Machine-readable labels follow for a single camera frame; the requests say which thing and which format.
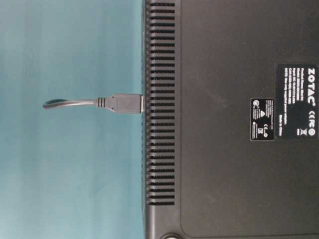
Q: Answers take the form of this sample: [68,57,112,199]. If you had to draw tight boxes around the black USB cable with plug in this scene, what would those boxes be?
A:
[42,93,146,115]

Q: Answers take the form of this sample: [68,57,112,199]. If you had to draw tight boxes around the black Zotac mini PC box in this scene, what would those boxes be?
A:
[142,0,319,239]

